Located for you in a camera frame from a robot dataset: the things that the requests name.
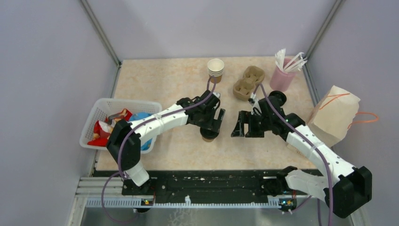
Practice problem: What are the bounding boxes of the blue snack bag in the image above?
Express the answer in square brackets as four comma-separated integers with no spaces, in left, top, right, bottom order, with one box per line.
[128,112,156,154]

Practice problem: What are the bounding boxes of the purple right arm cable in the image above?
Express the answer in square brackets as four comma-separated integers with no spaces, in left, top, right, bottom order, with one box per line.
[252,83,335,226]

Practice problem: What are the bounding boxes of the red snack bag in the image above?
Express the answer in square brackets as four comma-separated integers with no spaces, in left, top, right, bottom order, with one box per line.
[88,108,133,147]

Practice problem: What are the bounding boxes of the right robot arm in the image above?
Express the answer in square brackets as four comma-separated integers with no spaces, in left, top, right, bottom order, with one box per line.
[231,91,372,218]

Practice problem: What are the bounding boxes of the paper takeout bag orange handles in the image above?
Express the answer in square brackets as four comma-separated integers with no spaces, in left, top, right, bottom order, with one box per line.
[306,85,379,148]

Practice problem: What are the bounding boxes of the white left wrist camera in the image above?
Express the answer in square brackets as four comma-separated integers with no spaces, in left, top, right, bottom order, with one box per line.
[213,92,221,99]

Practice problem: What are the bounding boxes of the pink straw holder cup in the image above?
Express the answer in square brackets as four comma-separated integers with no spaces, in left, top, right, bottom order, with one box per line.
[270,66,297,92]

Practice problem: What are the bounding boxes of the brown pulp cup carrier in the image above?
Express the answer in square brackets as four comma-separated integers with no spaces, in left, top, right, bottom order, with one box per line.
[232,65,266,101]

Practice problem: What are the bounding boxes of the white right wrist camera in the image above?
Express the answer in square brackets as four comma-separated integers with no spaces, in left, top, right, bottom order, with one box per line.
[248,97,262,116]

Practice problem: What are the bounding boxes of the stack of paper cups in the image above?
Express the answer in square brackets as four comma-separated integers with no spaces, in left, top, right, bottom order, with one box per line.
[207,58,224,84]

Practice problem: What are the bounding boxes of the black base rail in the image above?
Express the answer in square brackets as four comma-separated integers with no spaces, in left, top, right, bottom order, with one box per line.
[93,169,339,207]

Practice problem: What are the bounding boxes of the black lid stack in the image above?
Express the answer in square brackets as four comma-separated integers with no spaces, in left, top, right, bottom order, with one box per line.
[269,90,287,106]

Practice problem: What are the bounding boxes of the white plastic basket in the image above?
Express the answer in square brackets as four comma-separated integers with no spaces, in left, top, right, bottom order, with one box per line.
[80,98,162,151]

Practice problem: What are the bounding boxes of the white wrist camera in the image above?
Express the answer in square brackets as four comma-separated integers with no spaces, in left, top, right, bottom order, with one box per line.
[213,92,221,99]
[248,97,262,116]

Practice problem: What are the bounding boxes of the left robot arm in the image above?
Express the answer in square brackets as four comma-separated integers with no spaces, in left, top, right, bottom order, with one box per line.
[106,90,225,195]

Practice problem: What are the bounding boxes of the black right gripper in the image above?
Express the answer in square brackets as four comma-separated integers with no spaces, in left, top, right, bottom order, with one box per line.
[231,110,272,138]

